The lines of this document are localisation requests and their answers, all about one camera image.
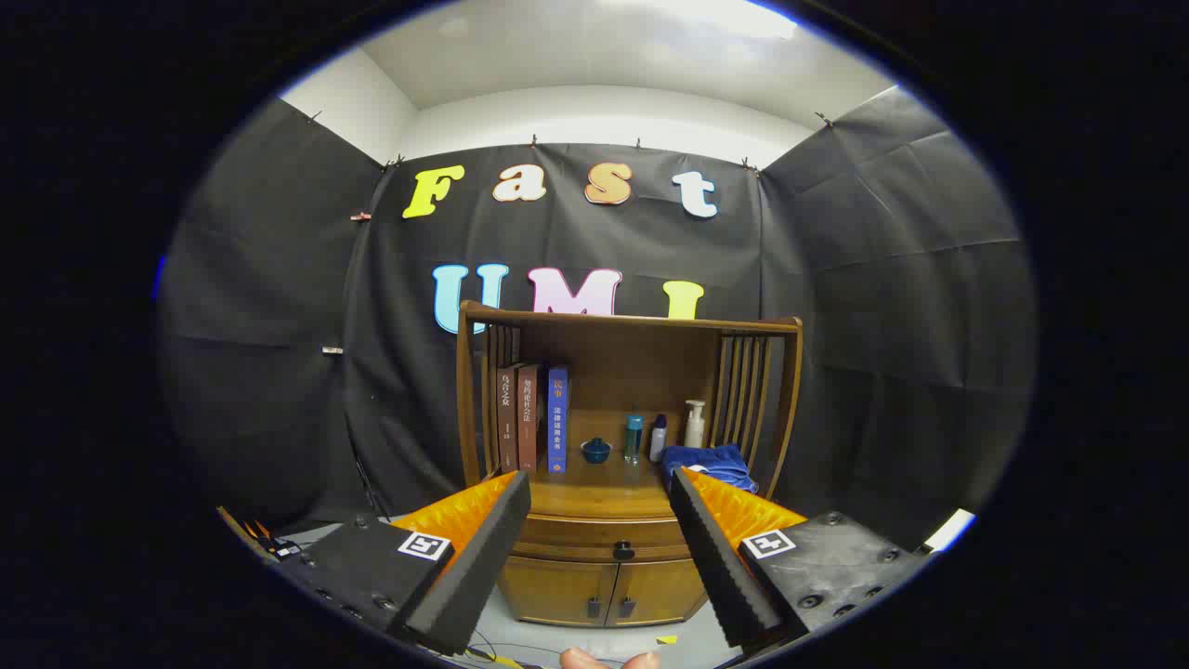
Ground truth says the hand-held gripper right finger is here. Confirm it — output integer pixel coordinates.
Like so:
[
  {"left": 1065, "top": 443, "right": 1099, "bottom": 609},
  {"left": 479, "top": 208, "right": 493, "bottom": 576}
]
[{"left": 669, "top": 466, "right": 934, "bottom": 651}]

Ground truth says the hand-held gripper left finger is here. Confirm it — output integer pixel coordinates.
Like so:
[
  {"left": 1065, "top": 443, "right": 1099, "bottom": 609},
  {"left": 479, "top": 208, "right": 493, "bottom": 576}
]
[{"left": 279, "top": 470, "right": 532, "bottom": 656}]

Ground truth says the wooden drawer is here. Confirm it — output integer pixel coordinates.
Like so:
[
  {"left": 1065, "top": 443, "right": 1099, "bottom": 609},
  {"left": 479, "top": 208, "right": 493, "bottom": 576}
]
[{"left": 511, "top": 514, "right": 693, "bottom": 563}]

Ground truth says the wooden cabinet door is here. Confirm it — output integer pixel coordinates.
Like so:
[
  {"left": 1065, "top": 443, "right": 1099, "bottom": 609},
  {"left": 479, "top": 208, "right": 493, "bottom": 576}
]
[
  {"left": 608, "top": 557, "right": 712, "bottom": 625},
  {"left": 497, "top": 556, "right": 619, "bottom": 625}
]

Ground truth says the wooden countertop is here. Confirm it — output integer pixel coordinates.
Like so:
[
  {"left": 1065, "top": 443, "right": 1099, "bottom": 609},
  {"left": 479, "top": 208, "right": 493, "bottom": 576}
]
[{"left": 488, "top": 444, "right": 772, "bottom": 519}]

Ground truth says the wooden cabinet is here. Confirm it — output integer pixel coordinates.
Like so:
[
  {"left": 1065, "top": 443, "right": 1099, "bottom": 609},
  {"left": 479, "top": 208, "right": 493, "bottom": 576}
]
[{"left": 455, "top": 300, "right": 804, "bottom": 628}]

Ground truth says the blue folded towel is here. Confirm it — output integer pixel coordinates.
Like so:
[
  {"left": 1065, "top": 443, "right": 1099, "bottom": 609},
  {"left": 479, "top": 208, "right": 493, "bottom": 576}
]
[{"left": 661, "top": 444, "right": 760, "bottom": 495}]

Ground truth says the dark brown book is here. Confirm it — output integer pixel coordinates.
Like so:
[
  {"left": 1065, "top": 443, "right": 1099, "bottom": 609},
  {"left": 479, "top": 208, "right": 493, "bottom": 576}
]
[{"left": 495, "top": 364, "right": 521, "bottom": 473}]

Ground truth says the reddish brown book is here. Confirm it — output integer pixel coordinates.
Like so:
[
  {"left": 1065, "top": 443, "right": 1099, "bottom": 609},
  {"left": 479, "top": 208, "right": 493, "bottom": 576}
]
[{"left": 516, "top": 364, "right": 542, "bottom": 472}]

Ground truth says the blue book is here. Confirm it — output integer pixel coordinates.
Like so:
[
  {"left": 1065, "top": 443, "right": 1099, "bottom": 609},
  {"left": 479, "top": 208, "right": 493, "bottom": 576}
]
[{"left": 547, "top": 365, "right": 570, "bottom": 475}]

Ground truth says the thin black floor cable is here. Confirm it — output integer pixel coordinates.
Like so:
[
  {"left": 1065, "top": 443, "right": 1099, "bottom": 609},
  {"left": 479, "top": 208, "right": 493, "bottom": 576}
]
[{"left": 463, "top": 630, "right": 558, "bottom": 669}]

